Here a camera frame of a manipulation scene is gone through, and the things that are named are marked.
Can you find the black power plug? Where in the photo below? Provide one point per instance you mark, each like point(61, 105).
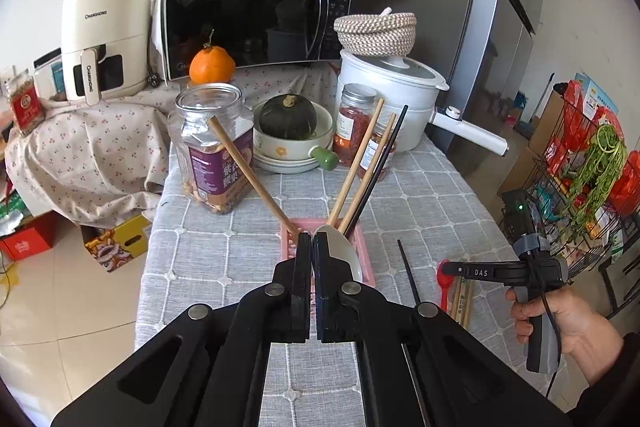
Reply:
point(152, 81)

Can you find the white ceramic spoon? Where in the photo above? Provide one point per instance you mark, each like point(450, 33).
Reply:
point(345, 252)

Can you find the red box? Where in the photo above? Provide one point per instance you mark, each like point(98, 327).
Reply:
point(25, 244)

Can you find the short clear spice jar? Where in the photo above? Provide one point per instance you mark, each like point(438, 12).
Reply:
point(391, 162)

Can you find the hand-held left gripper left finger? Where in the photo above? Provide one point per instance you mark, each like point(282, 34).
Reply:
point(302, 287)

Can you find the red plastic bag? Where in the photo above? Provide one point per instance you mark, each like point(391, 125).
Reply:
point(570, 117)

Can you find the black microwave oven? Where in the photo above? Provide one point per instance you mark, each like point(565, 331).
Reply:
point(250, 17)

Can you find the green foil packet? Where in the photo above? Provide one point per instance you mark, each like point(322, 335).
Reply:
point(10, 212)

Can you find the tall clear spice jar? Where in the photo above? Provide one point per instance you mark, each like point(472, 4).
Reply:
point(350, 117)

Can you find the floral table cloth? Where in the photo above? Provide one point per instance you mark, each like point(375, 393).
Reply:
point(100, 147)

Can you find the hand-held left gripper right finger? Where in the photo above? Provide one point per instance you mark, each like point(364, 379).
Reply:
point(324, 287)

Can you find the green leafy vegetable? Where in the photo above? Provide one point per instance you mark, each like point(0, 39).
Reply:
point(600, 167)

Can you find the orange citrus fruit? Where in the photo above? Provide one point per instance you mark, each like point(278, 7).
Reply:
point(212, 64)

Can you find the dark green squash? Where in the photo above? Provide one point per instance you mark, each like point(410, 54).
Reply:
point(287, 119)

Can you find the white plate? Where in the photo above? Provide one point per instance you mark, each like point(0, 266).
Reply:
point(285, 169)

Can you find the brown cardboard box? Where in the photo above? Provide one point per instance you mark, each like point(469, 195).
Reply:
point(545, 122)

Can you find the person's right forearm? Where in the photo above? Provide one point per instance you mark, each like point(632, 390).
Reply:
point(610, 397)

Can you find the person's right hand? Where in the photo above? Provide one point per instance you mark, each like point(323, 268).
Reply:
point(585, 332)

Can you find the red snack packet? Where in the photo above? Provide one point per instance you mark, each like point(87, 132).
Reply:
point(627, 182)

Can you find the clear jar purple label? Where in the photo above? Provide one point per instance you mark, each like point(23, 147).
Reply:
point(200, 167)

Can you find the cream air fryer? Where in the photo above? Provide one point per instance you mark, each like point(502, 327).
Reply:
point(105, 17)

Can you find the wooden chopstick green label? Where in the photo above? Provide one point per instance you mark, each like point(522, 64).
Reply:
point(468, 304)
point(457, 302)

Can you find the red plastic spoon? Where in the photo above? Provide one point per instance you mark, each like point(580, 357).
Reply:
point(442, 271)

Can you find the yellow printed box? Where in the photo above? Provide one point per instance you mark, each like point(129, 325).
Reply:
point(120, 242)

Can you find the blue white box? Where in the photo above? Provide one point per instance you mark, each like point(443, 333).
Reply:
point(595, 94)

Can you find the grey checked tablecloth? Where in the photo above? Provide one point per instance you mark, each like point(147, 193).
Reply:
point(225, 267)

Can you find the black chopstick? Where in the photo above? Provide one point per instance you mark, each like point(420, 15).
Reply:
point(407, 272)
point(379, 167)

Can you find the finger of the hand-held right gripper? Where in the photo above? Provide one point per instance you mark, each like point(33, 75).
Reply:
point(490, 272)

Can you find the white teal box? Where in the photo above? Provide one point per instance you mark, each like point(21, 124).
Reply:
point(47, 77)

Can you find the white electric pot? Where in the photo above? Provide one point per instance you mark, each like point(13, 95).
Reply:
point(417, 132)

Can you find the pink perforated utensil holder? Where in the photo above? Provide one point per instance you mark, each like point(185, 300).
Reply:
point(367, 264)

